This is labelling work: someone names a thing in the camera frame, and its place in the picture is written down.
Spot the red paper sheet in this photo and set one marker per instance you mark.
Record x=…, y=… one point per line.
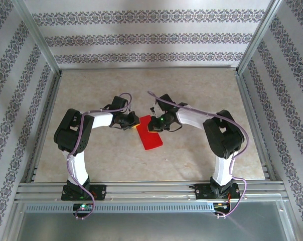
x=151, y=141

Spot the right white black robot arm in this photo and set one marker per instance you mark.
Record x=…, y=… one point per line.
x=223, y=168

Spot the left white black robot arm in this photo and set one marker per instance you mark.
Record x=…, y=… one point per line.
x=77, y=165

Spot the grey metal sheet panel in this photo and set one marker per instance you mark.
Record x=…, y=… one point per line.
x=151, y=226

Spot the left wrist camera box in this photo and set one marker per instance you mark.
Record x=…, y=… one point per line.
x=117, y=103

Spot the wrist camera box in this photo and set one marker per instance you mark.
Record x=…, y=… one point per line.
x=117, y=103
x=166, y=101

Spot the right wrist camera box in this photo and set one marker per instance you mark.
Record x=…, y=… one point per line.
x=166, y=101

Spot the aluminium rear rail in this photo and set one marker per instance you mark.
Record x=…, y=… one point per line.
x=151, y=68

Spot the aluminium side rail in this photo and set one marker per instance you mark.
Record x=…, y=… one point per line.
x=246, y=100
x=52, y=100

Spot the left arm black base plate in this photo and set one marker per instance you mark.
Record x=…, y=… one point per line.
x=101, y=192

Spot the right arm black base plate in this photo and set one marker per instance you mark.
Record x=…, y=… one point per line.
x=201, y=192

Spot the aluminium frame post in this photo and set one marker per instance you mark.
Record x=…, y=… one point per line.
x=42, y=40
x=260, y=37

